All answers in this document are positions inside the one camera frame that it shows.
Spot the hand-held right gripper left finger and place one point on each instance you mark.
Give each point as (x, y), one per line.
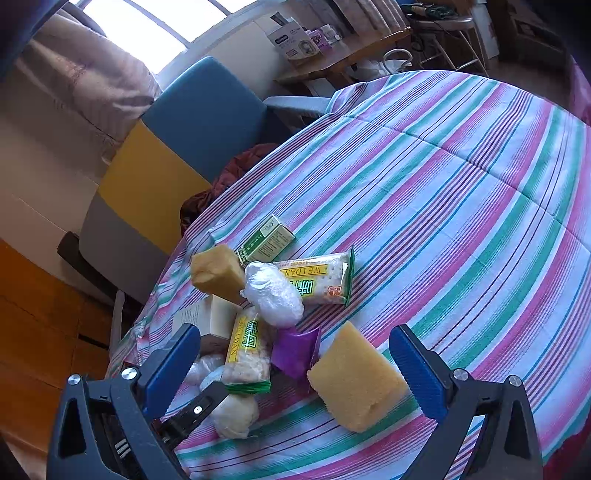
(171, 367)

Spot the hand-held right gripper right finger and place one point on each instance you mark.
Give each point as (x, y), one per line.
(420, 374)

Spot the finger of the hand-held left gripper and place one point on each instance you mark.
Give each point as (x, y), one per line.
(198, 408)

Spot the white sock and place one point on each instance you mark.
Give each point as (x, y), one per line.
(205, 367)

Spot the small white ball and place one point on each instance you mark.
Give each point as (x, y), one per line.
(235, 413)

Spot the large yellow sponge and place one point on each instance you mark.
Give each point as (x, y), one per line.
(355, 383)

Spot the white cardboard box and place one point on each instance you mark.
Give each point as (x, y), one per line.
(217, 318)

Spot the cracker packet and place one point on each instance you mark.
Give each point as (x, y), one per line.
(314, 281)
(247, 350)

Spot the small yellow sponge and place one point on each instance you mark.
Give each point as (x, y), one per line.
(217, 274)

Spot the purple snack packet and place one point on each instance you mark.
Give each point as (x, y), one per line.
(295, 353)

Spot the plastic-wrapped white bundle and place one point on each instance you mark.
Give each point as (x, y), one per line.
(274, 295)

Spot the green medicine box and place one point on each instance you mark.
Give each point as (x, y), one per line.
(268, 242)

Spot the striped tablecloth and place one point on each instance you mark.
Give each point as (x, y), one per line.
(438, 207)

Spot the red blanket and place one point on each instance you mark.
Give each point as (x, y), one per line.
(572, 443)

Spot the dark red cloth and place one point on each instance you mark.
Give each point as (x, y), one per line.
(231, 170)

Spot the grey yellow blue chair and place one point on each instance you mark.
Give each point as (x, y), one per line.
(198, 120)

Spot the white plastic bag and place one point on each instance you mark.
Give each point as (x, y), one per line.
(388, 64)

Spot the pink hanging quilt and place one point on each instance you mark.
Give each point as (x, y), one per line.
(78, 69)

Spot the wooden desk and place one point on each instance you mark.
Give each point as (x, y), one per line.
(351, 53)

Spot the bright window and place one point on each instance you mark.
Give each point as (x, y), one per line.
(175, 23)

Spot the white printed carton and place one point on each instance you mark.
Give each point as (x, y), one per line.
(295, 44)

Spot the small purple box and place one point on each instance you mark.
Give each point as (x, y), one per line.
(318, 40)

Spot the metal stool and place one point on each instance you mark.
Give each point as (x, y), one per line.
(443, 23)

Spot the small white bottle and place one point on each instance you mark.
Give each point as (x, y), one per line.
(331, 33)

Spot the striped curtain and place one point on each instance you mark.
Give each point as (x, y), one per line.
(369, 14)

